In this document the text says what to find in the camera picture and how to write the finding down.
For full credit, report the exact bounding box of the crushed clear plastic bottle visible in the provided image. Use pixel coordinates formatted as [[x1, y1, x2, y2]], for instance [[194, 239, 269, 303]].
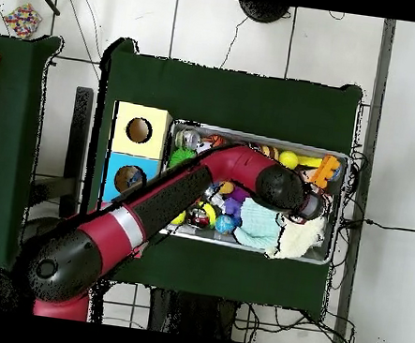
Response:
[[123, 171, 145, 192]]

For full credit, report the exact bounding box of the cream knitted cloth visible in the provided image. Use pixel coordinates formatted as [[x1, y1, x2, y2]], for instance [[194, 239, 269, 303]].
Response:
[[265, 208, 329, 267]]

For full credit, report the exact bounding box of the wooden box with three holes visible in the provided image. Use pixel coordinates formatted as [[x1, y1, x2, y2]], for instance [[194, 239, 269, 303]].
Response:
[[98, 99, 176, 219]]

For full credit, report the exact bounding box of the yellow smiley ball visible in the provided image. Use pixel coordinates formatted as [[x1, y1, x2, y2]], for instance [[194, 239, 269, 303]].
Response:
[[171, 210, 188, 228]]

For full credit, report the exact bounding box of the black round base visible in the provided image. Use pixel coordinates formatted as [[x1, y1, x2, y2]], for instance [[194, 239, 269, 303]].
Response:
[[236, 0, 290, 27]]

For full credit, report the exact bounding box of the yellow tennis ball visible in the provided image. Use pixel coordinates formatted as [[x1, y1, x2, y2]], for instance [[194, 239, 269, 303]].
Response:
[[277, 149, 302, 172]]

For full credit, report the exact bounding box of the green spiky ball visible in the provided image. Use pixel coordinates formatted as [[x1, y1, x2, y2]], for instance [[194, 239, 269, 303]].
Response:
[[169, 146, 196, 172]]

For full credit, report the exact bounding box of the clear mesh bin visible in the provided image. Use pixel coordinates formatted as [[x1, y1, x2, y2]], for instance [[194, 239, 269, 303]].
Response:
[[149, 116, 352, 269]]

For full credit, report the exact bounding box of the grey metal strip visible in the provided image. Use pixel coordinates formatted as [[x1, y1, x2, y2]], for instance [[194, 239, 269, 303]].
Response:
[[332, 17, 398, 343]]

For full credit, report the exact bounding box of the mint green cloth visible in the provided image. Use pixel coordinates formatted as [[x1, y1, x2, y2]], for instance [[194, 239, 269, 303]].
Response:
[[230, 197, 288, 253]]

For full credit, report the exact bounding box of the orange toy brick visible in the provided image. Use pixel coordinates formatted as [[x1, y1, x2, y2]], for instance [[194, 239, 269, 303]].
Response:
[[310, 153, 345, 192]]

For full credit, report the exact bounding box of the dark green side table cloth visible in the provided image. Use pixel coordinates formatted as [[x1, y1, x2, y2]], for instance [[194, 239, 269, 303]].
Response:
[[0, 29, 67, 276]]

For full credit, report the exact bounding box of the colourful patterned packet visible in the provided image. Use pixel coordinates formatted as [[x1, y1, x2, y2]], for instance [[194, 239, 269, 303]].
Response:
[[0, 0, 45, 42]]

